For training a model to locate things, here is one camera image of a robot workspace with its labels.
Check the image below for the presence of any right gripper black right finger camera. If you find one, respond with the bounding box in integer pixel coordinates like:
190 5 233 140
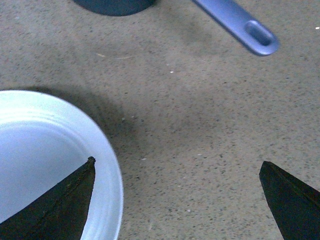
259 161 320 240

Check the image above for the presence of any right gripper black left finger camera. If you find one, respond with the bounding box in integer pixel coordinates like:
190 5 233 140
0 156 96 240

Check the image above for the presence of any light blue plastic plate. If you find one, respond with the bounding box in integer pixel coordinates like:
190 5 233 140
0 90 124 240

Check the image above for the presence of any dark blue round container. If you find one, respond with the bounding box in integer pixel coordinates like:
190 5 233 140
74 0 156 17

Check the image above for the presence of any blue plastic utensil handle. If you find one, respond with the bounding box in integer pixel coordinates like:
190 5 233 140
194 0 280 57

